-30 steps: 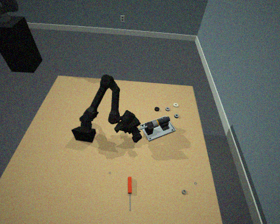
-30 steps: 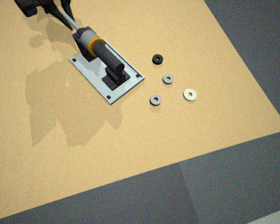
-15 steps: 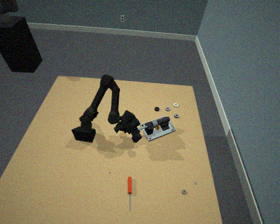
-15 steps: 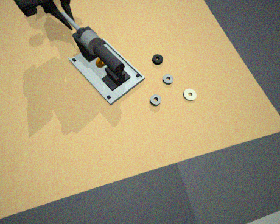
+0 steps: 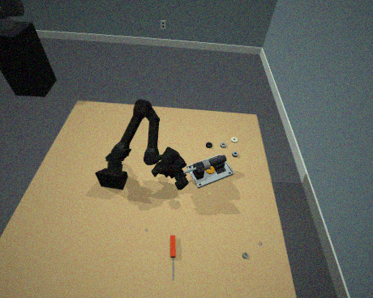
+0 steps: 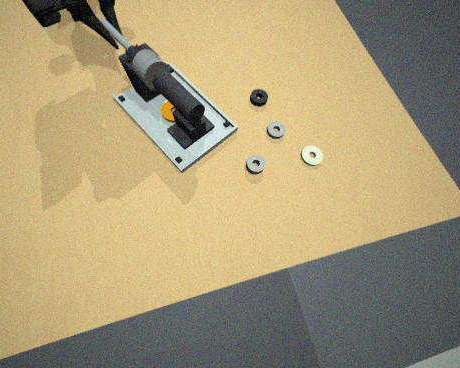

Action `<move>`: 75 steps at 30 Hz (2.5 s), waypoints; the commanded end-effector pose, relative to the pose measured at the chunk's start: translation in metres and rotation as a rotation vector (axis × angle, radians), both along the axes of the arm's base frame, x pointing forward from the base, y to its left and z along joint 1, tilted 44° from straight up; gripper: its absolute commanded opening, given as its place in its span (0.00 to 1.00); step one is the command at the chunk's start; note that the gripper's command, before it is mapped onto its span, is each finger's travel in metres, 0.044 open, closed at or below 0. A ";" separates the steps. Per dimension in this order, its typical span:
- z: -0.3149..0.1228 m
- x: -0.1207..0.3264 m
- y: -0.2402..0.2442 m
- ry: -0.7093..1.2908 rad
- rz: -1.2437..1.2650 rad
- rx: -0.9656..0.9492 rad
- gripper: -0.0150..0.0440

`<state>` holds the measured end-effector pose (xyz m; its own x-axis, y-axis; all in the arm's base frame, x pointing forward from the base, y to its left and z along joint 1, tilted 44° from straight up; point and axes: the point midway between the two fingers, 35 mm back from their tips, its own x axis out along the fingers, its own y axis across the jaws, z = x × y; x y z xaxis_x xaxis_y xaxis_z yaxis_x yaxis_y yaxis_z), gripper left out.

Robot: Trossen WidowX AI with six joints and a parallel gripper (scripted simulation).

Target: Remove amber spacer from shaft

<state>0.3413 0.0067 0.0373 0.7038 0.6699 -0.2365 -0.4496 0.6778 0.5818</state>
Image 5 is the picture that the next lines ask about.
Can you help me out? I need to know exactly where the red-handled screwdriver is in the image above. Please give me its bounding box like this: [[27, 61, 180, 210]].
[[170, 235, 176, 281]]

